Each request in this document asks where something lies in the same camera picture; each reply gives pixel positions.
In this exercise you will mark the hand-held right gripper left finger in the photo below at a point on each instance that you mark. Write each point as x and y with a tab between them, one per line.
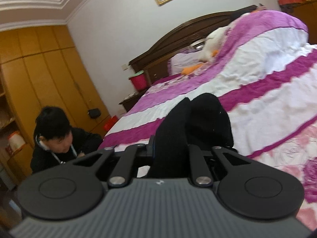
152	148

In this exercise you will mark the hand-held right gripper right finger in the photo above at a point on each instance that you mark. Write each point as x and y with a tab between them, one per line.
198	158

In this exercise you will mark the black button cardigan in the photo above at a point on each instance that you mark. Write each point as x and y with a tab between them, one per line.
193	119

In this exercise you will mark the dark wooden nightstand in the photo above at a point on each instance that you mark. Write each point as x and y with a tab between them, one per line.
131	100

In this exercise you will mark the small black bag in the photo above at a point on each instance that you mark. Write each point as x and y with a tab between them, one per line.
94	113

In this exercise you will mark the red bucket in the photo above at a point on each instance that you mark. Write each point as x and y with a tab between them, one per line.
138	81

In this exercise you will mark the lilac pillow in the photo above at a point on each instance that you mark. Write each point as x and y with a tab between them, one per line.
183	59

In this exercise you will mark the dark wooden headboard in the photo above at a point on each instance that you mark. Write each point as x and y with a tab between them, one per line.
158	52

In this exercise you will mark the purple floral bed cover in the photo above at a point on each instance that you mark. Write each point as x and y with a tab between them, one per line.
260	62

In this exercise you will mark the white plush toy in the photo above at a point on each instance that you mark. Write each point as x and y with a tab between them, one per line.
214	42

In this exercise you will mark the wooden wardrobe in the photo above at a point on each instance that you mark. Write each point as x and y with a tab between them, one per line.
49	79

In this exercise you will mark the white plastic container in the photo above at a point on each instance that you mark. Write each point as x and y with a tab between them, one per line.
16	142

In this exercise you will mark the wooden cabinet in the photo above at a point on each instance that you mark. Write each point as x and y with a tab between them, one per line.
307	17

